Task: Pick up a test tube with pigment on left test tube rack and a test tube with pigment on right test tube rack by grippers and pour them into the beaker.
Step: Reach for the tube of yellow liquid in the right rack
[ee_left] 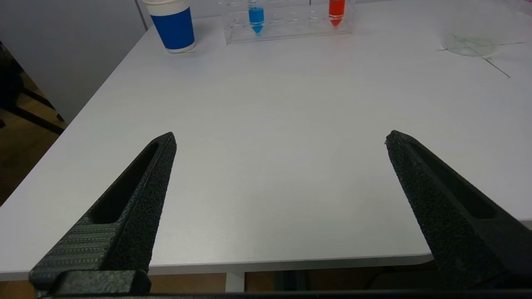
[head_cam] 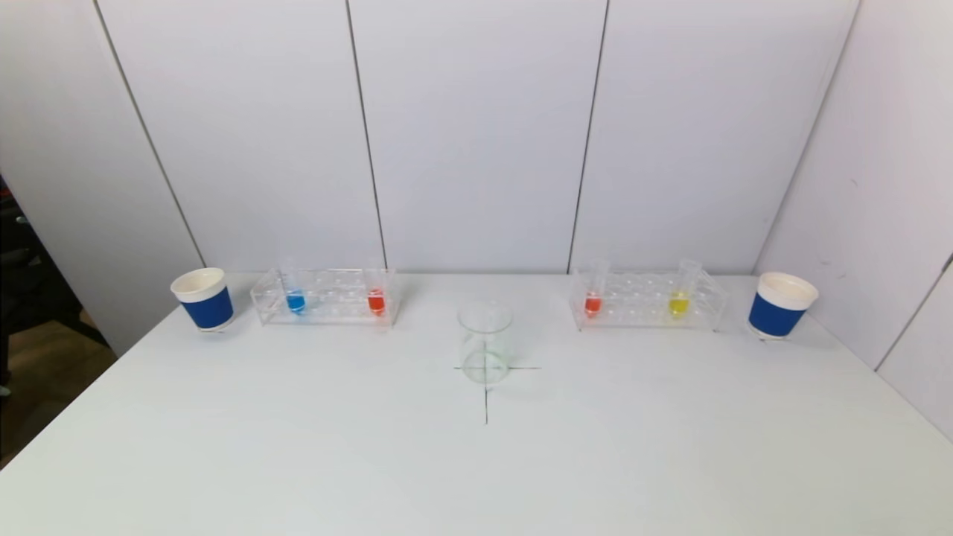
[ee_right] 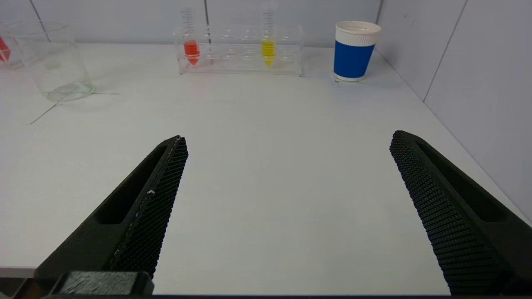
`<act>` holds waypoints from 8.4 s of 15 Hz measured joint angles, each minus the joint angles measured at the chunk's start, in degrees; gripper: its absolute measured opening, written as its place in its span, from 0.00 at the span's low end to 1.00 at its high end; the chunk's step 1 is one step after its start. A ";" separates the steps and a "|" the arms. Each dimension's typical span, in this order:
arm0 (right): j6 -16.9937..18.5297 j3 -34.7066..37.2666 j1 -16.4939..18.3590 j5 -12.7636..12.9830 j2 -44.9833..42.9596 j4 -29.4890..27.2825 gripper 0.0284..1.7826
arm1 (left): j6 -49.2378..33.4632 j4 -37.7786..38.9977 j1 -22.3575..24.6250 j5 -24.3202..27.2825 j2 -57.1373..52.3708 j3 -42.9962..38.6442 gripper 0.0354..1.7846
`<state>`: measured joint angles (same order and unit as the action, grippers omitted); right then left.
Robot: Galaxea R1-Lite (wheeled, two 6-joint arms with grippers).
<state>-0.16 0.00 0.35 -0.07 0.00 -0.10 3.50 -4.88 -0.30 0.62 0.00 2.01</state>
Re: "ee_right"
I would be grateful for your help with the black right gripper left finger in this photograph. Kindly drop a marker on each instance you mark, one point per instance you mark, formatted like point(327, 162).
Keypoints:
point(137, 216)

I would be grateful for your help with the clear acrylic test tube rack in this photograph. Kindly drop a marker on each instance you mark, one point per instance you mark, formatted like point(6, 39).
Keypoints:
point(241, 62)
point(12, 62)

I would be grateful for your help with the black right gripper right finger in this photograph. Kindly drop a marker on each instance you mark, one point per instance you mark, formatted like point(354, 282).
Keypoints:
point(449, 207)

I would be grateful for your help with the clear glass beaker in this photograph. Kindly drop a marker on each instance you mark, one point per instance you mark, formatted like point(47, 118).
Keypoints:
point(58, 62)

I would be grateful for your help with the blue and white paper cup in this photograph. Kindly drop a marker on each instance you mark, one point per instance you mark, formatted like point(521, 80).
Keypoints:
point(352, 58)

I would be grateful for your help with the test tube with red liquid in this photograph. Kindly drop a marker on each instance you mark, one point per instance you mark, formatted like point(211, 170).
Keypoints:
point(3, 50)
point(191, 50)

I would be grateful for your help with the clear graduated test tube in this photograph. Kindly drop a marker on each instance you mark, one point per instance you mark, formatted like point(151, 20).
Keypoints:
point(268, 50)

